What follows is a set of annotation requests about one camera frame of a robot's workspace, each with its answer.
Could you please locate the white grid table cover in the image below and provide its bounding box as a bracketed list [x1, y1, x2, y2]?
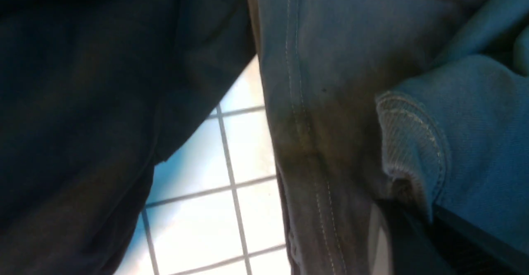
[117, 58, 291, 275]

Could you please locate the black garment pile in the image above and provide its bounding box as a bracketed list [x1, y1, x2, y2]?
[0, 0, 255, 275]

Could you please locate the dark gray long-sleeve top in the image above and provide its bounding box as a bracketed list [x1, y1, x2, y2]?
[249, 0, 529, 275]

